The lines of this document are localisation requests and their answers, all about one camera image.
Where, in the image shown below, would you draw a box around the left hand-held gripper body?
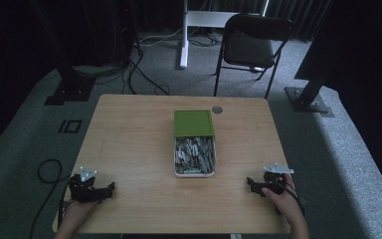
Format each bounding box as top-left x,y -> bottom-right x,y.
68,165 -> 106,204

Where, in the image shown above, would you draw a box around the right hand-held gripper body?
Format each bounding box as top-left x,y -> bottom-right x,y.
260,161 -> 295,197

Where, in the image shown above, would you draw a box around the person's right hand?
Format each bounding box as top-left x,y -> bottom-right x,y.
261,173 -> 305,228

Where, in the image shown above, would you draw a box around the person's left hand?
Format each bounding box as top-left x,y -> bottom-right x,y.
61,198 -> 99,232

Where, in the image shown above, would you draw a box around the white drawer tray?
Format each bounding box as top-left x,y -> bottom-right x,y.
173,134 -> 218,178

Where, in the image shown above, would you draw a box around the pile of small silver parts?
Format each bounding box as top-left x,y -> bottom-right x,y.
175,135 -> 216,175

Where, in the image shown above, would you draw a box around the green box sleeve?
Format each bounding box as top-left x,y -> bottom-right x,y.
173,110 -> 216,138

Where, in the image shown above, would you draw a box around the black metal stand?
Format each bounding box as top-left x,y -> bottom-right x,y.
284,0 -> 336,119
29,0 -> 97,107

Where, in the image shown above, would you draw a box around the black folding chair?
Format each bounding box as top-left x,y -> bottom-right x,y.
213,13 -> 294,101

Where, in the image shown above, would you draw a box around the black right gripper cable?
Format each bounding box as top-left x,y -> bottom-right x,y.
278,178 -> 306,218

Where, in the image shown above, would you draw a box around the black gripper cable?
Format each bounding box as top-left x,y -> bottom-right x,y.
278,178 -> 306,218
28,158 -> 78,239

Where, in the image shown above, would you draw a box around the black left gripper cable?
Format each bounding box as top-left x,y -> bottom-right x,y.
28,158 -> 78,239

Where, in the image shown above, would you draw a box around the black floor cables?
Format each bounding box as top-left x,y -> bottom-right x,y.
76,19 -> 171,98

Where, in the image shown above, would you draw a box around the white floor cable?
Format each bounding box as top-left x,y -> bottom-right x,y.
138,26 -> 185,48

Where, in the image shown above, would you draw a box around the white desk frame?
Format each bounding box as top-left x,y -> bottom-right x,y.
178,0 -> 271,70

